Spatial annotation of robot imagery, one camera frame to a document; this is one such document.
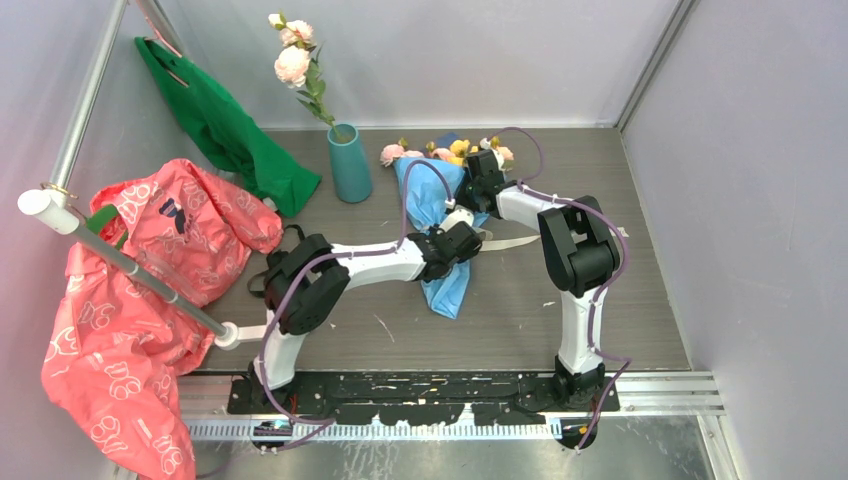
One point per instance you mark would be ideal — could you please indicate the blue paper bouquet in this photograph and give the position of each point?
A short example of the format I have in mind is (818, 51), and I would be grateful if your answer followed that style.
(424, 195)

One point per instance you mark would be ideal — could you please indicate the cream printed ribbon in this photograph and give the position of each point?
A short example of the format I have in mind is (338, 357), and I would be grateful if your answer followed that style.
(490, 243)

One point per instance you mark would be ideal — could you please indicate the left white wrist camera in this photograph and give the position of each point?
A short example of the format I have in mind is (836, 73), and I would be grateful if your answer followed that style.
(459, 215)

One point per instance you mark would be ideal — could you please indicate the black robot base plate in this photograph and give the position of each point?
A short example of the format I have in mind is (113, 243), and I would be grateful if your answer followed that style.
(417, 398)

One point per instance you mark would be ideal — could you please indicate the pink printed raincoat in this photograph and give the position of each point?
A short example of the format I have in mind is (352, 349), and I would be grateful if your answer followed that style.
(117, 348)

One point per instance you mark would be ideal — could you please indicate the green cloth bag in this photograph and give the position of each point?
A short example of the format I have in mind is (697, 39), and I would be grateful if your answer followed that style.
(224, 132)

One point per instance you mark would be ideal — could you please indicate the silver metal frame pole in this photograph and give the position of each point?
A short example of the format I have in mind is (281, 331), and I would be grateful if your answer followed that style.
(75, 132)

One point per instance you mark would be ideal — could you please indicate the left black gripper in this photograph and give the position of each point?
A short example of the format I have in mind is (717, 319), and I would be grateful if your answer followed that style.
(433, 233)

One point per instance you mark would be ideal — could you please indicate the pink rose stem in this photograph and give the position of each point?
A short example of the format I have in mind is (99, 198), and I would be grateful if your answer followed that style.
(298, 67)

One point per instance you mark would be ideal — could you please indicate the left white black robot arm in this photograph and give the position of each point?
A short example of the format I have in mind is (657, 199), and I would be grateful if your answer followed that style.
(302, 286)

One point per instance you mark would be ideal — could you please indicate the teal ceramic vase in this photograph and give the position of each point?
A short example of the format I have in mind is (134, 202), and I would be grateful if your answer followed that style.
(350, 171)

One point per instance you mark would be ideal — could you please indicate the grey rod with white caps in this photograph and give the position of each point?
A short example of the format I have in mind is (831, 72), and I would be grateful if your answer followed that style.
(41, 205)

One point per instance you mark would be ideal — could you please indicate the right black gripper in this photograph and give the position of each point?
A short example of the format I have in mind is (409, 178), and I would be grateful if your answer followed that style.
(461, 196)

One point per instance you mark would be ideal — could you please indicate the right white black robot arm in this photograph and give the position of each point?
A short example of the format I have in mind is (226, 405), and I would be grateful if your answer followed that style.
(580, 256)

